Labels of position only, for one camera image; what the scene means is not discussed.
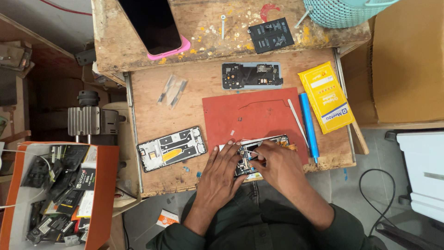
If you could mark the person's left hand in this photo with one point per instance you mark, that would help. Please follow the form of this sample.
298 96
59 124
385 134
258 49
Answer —
216 180

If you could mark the person's right hand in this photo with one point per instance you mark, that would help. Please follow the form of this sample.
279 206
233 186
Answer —
282 166

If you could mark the phone with circuit board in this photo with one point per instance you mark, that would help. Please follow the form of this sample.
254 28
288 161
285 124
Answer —
277 140

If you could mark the metal tweezers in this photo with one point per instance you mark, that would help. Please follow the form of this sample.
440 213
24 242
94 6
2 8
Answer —
252 153

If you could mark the white plastic spudger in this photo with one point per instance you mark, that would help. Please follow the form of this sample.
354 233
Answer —
297 121

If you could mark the blue screwdriver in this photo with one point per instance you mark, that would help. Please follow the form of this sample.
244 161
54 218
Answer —
308 125

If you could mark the red work mat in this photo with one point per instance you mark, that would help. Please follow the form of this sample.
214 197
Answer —
256 114

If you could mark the dark green shirt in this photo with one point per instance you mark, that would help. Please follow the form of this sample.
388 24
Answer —
256 225

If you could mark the orange and white card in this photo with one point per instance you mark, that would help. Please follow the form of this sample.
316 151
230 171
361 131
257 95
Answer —
167 218

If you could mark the yellow packet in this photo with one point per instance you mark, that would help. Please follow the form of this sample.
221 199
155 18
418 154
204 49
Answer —
326 97

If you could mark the light blue phone back housing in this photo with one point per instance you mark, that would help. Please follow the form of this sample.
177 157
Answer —
251 76

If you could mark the clear plastic bag with parts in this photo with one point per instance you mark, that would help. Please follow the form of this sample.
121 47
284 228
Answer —
172 91

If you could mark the black phone battery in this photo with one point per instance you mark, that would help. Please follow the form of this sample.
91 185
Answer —
271 35

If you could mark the grey metal machine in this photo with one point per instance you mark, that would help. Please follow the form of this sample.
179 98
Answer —
90 119

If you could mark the white appliance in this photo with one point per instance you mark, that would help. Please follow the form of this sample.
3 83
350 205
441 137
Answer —
423 170

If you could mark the black stand base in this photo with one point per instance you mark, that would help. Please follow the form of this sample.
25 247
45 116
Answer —
409 236

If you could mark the metal screw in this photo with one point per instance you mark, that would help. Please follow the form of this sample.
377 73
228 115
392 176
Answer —
223 26

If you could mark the orange box of phone batteries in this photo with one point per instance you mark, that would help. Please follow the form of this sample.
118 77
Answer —
59 194

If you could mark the phone in pink case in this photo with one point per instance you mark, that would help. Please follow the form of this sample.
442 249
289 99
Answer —
154 27

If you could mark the teal plastic basket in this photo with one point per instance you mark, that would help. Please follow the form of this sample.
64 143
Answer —
343 12

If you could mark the brown cardboard box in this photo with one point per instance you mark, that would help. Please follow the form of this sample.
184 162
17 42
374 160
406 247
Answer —
409 59

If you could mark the cluttered wooden shelf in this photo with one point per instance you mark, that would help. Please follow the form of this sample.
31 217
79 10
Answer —
20 69

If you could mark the black phone display frame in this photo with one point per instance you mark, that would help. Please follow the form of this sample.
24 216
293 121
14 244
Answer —
171 149

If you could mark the metal drawer rail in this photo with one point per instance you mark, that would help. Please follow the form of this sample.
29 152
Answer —
133 132
341 80

